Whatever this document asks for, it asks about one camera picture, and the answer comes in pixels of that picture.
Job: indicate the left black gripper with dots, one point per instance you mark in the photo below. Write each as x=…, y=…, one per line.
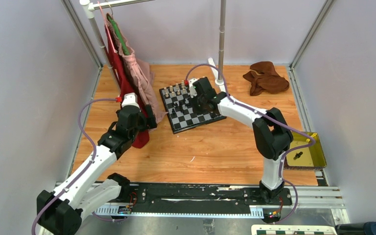
x=150, y=116

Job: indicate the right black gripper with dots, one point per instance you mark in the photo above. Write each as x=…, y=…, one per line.
x=194, y=96

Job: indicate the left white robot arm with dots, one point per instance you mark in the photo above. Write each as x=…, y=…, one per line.
x=62, y=210

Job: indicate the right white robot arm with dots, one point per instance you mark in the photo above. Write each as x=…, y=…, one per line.
x=272, y=137

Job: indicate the red hanging garment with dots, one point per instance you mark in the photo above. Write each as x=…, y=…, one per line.
x=128, y=92

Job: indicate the black white chessboard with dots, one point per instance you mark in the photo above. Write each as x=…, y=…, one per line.
x=179, y=107

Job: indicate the pink hanging garment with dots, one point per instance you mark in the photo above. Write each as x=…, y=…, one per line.
x=141, y=76

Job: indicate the brown cloth pile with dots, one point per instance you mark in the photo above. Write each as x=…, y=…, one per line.
x=264, y=78

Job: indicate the green clothes hanger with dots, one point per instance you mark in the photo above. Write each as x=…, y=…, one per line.
x=118, y=34

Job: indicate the black piece in tray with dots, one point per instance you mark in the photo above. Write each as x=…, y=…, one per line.
x=298, y=155

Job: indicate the yellow transparent tray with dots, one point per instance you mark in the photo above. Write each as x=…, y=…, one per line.
x=313, y=157

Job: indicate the dark blue object corner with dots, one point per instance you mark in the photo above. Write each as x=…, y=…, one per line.
x=367, y=228

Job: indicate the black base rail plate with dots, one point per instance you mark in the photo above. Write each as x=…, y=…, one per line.
x=196, y=200

